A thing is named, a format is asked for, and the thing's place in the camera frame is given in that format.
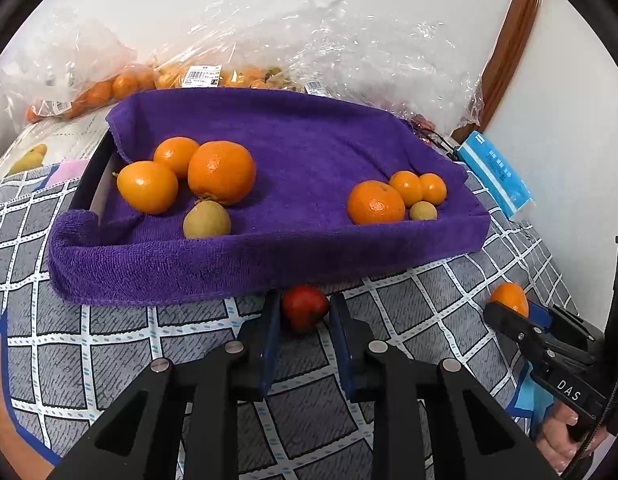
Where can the clear bag of small oranges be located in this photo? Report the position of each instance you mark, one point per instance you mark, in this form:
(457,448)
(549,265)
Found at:
(229,75)
(74,80)

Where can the large orange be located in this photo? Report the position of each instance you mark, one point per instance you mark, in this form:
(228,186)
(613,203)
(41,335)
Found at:
(376,204)
(221,172)

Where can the grey checked blanket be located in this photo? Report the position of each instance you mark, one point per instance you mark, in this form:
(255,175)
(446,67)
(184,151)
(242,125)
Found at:
(139,350)

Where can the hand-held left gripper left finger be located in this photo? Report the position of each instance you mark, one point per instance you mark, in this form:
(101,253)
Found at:
(271,345)

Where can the bag of red fruit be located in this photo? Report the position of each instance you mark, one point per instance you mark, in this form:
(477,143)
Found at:
(441,144)

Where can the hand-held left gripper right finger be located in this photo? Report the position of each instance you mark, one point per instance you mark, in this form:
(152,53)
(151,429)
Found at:
(341,345)

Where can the red tomato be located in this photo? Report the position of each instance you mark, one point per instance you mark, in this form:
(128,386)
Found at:
(304,307)

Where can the black tray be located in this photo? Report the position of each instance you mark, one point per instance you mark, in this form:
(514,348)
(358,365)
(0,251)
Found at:
(91,170)

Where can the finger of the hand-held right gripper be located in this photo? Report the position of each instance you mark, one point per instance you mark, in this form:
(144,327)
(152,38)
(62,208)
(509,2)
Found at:
(544,314)
(514,327)

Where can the purple towel-lined tray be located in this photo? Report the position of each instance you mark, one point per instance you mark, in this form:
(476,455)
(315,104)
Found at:
(299,135)

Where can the wooden door frame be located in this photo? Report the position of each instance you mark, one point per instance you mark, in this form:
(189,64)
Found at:
(504,45)

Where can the pack of red cherry tomatoes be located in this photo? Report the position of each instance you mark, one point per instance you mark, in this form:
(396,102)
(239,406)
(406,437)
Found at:
(424,122)

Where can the small yellow loquat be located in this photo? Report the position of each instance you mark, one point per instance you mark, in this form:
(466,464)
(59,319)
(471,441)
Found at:
(423,211)
(207,220)

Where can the person's right hand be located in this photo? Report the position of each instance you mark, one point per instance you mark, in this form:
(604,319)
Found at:
(561,437)

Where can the printed paper sheet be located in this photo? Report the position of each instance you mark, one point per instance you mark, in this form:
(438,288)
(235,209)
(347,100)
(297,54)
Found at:
(49,140)

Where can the crumpled clear plastic wrap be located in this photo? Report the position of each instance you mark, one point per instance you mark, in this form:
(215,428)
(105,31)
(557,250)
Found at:
(349,35)

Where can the blue tissue pack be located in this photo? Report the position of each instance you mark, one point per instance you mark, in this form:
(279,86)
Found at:
(499,177)

